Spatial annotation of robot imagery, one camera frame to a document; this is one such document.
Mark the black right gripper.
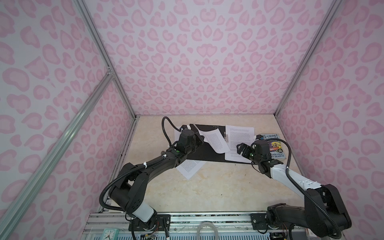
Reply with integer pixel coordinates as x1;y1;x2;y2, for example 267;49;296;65
235;142;262;165

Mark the teal folder with black inside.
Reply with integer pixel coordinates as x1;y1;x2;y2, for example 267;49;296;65
187;125;251;164

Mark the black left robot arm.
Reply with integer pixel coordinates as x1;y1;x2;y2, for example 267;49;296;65
99;117;205;229

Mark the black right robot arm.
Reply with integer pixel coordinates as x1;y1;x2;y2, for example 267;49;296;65
237;136;352;240

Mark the printed paper sheet back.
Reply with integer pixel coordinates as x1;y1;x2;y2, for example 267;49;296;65
174;125;190;148

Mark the treehouse storey book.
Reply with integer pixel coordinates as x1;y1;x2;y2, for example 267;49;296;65
261;134;286;160

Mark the blank white paper sheet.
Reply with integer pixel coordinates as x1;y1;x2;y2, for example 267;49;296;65
176;160;206;180

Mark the clear plastic tube loop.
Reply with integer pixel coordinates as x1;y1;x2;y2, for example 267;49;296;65
196;221;220;240

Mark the small green clock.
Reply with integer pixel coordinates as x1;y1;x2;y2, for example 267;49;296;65
101;229;120;240

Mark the left aluminium frame post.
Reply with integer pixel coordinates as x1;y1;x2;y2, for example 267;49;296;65
73;0;137;120

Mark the aluminium frame post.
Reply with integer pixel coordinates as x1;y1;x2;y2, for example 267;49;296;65
73;0;137;120
274;0;344;119

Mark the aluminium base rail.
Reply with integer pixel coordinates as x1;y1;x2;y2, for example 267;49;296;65
80;209;346;240

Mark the right aluminium frame post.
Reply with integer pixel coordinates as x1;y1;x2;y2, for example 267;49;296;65
274;0;344;119

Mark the diagonal aluminium frame bar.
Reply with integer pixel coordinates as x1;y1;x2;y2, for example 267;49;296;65
1;73;114;240

